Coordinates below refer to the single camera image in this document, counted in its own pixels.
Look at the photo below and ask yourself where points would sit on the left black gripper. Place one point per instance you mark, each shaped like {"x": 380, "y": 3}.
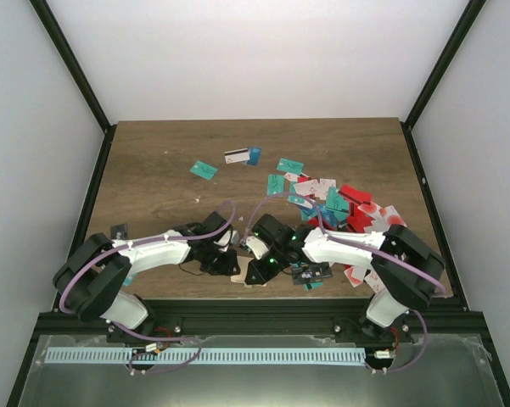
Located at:
{"x": 227, "y": 270}

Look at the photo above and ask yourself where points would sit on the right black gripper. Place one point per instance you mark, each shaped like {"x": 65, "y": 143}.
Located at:
{"x": 263, "y": 275}

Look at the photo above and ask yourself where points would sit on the beige leather card holder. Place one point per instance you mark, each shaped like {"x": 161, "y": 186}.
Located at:
{"x": 240, "y": 278}

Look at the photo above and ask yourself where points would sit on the black card front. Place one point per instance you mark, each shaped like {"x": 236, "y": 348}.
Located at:
{"x": 119, "y": 232}

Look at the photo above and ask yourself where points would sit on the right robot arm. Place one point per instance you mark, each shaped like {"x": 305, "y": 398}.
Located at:
{"x": 408, "y": 268}

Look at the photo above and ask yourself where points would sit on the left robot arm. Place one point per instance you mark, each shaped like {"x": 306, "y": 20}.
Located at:
{"x": 90, "y": 282}

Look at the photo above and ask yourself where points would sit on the black card right pile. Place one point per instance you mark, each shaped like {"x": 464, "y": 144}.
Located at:
{"x": 310, "y": 274}

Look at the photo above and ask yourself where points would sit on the teal card upright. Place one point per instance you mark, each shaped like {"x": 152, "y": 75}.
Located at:
{"x": 275, "y": 184}

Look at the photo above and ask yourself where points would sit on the white card magnetic stripe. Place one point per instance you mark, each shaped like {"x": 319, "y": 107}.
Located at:
{"x": 237, "y": 156}

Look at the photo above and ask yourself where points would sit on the teal VIP card top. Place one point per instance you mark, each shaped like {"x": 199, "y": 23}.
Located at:
{"x": 290, "y": 166}

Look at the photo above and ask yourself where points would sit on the blue card top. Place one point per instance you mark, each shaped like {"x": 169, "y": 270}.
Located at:
{"x": 254, "y": 156}

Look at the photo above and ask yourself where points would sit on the white red patterned card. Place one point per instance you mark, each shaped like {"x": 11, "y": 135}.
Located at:
{"x": 381, "y": 218}

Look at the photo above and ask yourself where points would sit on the light blue slotted strip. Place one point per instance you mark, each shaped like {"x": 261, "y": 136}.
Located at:
{"x": 210, "y": 356}

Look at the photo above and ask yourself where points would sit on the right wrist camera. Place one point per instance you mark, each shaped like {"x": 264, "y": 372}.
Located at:
{"x": 256, "y": 246}

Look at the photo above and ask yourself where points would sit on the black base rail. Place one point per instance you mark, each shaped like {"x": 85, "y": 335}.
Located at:
{"x": 341, "y": 318}

